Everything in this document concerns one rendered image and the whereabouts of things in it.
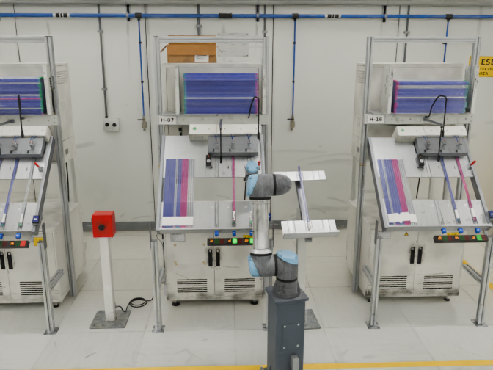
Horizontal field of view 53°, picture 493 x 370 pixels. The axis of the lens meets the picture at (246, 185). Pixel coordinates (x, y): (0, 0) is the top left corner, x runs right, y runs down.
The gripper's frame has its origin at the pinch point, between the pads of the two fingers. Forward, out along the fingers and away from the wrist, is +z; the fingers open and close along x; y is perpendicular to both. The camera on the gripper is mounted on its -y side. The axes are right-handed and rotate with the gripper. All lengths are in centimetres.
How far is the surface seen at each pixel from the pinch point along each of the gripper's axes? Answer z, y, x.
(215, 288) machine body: 46, -68, 25
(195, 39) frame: -15, 95, 35
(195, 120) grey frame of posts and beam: 6, 46, 36
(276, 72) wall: 125, 137, -34
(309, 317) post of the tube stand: 36, -89, -41
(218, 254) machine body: 33, -45, 22
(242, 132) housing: 2.4, 35.3, 4.3
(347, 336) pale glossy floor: 16, -101, -62
